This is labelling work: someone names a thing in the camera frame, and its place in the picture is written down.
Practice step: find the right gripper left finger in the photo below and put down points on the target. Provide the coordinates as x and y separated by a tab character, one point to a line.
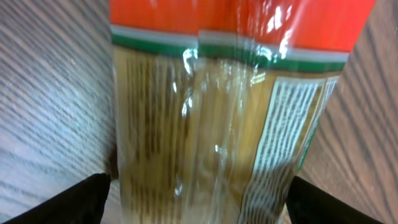
83	203

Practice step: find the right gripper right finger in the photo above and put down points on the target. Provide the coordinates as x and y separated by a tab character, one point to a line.
307	204

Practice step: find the orange pasta packet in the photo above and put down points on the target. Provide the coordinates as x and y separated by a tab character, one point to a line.
217	101

